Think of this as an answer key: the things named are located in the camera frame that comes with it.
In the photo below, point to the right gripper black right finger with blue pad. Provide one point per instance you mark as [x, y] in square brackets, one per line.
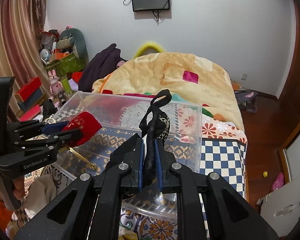
[167, 181]

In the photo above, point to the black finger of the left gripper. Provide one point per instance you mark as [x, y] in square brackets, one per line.
[67, 137]

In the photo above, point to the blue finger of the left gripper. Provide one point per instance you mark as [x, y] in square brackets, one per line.
[49, 129]

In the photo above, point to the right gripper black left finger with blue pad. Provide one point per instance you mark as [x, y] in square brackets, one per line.
[131, 153]

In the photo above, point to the red velvet pouch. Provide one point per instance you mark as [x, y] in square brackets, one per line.
[87, 125]

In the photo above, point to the black patterned soft pouch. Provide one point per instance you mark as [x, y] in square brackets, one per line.
[154, 125]

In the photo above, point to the person's hand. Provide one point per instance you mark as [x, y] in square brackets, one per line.
[19, 188]

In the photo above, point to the clear plastic storage box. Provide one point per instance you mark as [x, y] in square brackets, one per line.
[120, 117]

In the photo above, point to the pink bunny plush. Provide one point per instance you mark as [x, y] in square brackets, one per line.
[55, 85]

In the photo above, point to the red flat box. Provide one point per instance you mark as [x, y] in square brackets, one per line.
[28, 89]

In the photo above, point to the blue white checkered cloth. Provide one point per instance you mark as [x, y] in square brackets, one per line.
[227, 158]

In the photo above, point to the green gift box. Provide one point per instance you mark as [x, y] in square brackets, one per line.
[68, 64]

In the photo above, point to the dark purple clothing heap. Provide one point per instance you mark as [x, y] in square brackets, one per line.
[103, 64]

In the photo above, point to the orange fleece blanket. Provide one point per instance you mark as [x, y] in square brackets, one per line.
[194, 79]

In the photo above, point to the grey green plush toy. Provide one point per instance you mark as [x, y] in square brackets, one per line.
[73, 39]

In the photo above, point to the grey bag on floor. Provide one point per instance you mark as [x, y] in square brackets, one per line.
[246, 100]

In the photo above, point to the pink striped curtain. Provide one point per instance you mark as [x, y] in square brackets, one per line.
[21, 28]

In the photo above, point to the pink slipper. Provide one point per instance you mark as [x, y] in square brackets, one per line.
[278, 183]

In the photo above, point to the brown wooden door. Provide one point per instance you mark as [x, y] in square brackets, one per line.
[289, 100]

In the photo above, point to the wall power socket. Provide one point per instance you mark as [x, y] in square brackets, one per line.
[244, 76]

